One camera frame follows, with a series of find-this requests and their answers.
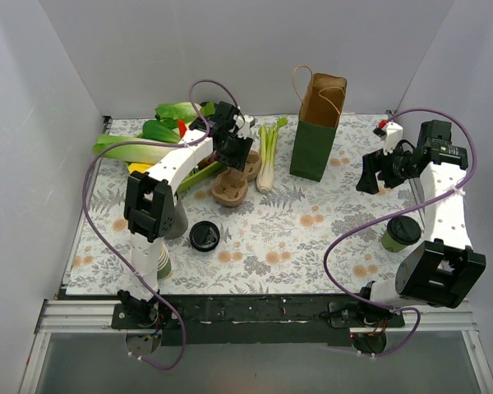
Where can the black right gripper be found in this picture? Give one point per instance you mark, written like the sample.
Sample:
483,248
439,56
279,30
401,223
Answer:
379,169

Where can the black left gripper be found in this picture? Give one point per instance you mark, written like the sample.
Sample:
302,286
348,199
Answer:
236,152

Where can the brown cardboard cup carrier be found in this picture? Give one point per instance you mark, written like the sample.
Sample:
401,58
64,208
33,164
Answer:
230,188

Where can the black coffee cup lid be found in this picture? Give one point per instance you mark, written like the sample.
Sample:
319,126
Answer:
404,230

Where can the stack of green paper cups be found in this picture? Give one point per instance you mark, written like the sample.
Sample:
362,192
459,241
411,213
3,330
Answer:
164,266

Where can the single green paper cup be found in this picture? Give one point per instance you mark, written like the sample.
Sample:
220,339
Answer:
394,242

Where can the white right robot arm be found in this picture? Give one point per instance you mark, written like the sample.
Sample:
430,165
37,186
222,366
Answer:
442,270

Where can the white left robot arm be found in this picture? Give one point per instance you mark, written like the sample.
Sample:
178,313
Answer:
152,207

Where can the celery stalk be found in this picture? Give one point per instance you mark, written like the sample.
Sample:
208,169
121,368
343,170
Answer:
268,142

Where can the red carrot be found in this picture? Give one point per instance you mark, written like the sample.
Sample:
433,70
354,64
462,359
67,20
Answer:
182,127

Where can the green bok choy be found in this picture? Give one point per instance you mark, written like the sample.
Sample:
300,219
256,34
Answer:
156,131

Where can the floral table mat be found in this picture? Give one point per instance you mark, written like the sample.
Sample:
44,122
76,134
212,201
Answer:
301,237

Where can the green paper bag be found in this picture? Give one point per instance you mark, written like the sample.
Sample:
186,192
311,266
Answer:
318,120

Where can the grey straw holder cup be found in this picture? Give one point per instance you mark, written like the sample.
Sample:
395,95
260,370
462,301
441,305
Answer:
180,222

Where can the yellow corn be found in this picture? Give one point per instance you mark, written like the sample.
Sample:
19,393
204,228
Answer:
138,167

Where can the green vegetable tray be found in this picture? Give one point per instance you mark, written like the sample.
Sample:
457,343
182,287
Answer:
197,176

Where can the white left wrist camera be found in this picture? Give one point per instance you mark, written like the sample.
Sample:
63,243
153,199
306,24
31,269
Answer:
244,125

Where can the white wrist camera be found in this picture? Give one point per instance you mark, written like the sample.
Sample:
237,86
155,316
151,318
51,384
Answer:
390,133
244,125

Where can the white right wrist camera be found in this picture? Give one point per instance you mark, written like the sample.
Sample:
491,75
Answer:
390,133

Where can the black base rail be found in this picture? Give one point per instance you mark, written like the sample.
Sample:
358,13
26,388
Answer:
250,319

